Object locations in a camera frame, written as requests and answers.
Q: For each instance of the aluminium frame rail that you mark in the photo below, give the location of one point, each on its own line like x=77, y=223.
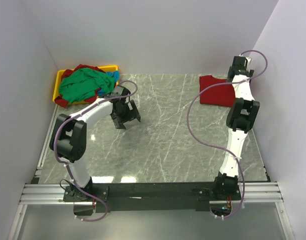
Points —
x=161, y=150

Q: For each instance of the blue t shirt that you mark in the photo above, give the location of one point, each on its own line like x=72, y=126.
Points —
x=115, y=75

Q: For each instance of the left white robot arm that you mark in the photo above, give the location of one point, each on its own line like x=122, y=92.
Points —
x=70, y=134

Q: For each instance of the dark red t shirt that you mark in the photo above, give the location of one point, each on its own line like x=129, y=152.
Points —
x=89, y=98

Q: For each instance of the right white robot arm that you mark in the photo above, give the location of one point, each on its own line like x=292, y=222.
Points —
x=240, y=120

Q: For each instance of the yellow plastic bin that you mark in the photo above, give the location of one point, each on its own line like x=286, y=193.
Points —
x=60, y=73

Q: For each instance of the green t shirt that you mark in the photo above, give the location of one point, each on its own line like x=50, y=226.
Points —
x=84, y=83

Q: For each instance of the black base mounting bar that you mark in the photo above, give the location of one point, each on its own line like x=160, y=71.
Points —
x=151, y=196

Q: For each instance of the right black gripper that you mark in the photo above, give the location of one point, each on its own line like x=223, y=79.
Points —
x=239, y=63

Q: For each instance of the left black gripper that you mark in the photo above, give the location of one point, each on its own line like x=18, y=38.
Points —
x=128, y=117

